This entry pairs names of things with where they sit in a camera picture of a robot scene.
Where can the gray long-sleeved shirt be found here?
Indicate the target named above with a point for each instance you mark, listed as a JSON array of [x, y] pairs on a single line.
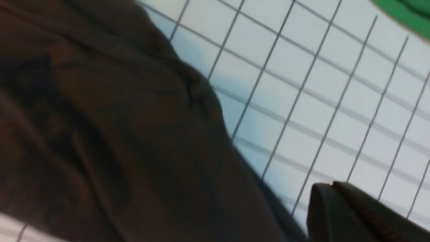
[[108, 136]]

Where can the green backdrop cloth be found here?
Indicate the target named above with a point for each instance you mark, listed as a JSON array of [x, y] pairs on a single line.
[[414, 15]]

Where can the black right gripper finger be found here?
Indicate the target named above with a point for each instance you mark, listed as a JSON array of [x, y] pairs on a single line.
[[341, 212]]

